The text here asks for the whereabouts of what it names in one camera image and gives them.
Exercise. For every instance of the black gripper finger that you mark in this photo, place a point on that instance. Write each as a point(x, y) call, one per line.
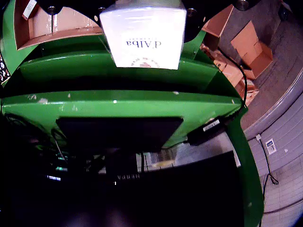
point(78, 3)
point(201, 11)

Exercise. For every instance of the white d'Alba carton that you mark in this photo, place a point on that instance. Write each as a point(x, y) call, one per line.
point(144, 35)

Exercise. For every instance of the shallow cardboard tray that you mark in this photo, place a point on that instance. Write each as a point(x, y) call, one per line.
point(66, 26)

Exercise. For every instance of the open floor cardboard box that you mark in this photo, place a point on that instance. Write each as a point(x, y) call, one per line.
point(253, 52)

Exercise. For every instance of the stacked floor cartons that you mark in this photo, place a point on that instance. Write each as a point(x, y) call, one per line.
point(232, 71)

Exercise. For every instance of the black patterned card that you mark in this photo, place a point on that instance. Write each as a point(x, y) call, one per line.
point(4, 71)

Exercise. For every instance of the green metal shelf unit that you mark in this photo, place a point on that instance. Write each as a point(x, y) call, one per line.
point(118, 106)

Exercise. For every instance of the blue white wall sticker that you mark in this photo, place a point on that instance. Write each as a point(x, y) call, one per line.
point(271, 146)

